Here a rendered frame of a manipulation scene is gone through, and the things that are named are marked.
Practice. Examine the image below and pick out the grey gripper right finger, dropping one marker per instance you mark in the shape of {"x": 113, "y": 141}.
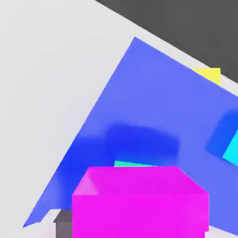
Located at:
{"x": 207, "y": 235}

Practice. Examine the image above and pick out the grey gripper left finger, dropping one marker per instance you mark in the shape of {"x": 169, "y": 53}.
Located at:
{"x": 63, "y": 226}

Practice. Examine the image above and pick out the small magenta cube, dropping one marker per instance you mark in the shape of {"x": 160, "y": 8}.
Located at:
{"x": 141, "y": 208}

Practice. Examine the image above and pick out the small cyan cube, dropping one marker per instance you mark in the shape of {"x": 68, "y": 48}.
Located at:
{"x": 232, "y": 150}

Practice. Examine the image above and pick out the small green cube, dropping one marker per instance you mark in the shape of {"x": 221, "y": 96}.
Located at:
{"x": 126, "y": 164}

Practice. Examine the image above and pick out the small yellow cube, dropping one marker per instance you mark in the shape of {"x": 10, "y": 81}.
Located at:
{"x": 212, "y": 75}

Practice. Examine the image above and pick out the large blue box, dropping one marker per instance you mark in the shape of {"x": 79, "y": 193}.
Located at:
{"x": 148, "y": 96}

